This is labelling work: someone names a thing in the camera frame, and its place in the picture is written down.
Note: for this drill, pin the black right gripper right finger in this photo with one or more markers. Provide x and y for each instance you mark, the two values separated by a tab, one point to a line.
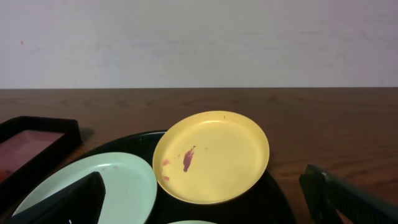
327	196

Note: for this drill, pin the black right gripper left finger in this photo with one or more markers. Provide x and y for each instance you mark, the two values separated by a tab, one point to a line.
79	202

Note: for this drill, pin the light green plate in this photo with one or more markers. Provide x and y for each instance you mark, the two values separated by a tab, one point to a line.
130	184
192	222

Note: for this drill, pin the yellow plate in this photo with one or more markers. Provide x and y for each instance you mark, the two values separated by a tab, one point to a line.
211	157

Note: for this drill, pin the round black tray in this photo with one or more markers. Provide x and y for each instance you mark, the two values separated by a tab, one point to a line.
262	203

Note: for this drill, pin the black rectangular water tray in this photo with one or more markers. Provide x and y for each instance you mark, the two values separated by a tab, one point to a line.
31	147

